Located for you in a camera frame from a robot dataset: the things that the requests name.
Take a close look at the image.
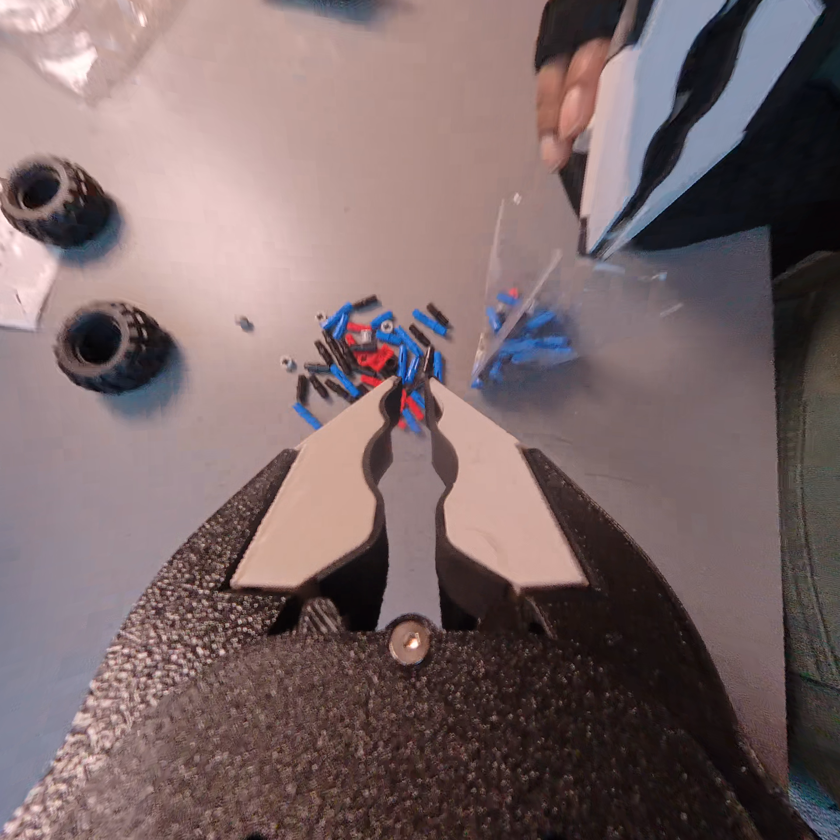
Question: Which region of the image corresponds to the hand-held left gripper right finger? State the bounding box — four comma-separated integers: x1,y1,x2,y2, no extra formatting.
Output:
426,378,590,593

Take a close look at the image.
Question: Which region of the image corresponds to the black toy tyre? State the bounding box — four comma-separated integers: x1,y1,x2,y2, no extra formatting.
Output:
54,300,173,396
0,154,114,249

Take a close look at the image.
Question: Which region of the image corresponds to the grey desk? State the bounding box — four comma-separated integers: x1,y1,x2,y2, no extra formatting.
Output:
0,0,795,815

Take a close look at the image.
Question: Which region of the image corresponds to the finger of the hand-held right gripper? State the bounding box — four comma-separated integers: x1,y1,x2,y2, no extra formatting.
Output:
579,0,731,253
594,0,829,258

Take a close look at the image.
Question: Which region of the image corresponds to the clear plastic bag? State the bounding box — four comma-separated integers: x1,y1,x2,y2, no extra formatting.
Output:
0,0,178,103
470,197,686,395

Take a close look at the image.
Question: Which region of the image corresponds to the white sticker sheet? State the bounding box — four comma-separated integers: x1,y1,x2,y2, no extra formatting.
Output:
0,234,61,333

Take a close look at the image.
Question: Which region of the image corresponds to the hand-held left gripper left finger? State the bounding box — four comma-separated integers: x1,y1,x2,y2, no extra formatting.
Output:
230,381,401,595

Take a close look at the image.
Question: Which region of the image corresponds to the large pile of toy pins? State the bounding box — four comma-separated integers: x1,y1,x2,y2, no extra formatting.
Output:
276,294,455,434

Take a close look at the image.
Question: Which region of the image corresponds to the crumpled clear plastic bag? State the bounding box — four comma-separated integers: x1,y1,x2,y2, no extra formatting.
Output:
0,0,178,103

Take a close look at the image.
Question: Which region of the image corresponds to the person's right hand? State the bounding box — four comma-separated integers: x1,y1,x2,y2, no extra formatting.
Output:
536,38,613,173

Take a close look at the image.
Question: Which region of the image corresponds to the small cluster of toy pins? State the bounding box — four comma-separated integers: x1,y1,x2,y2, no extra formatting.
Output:
473,287,578,389

